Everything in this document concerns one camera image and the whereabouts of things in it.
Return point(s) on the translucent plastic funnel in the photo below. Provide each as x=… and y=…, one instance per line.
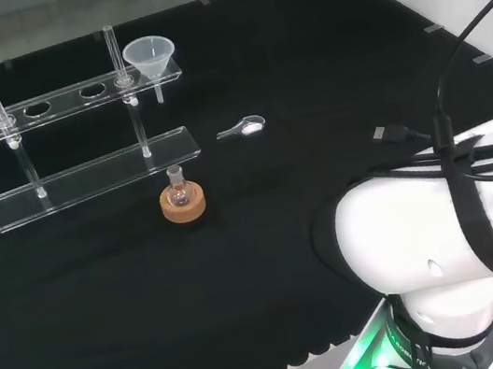
x=150, y=58

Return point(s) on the clear weighing funnel with powder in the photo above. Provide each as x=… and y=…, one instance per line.
x=250, y=127

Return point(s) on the clear acrylic funnel stand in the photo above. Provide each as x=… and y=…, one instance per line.
x=85, y=180

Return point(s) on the grey tape strip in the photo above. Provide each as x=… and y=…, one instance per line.
x=481, y=59
x=433, y=28

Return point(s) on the small round-bottom glass flask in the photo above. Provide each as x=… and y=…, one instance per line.
x=179, y=195

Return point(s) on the black bench cloth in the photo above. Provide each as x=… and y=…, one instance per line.
x=241, y=266

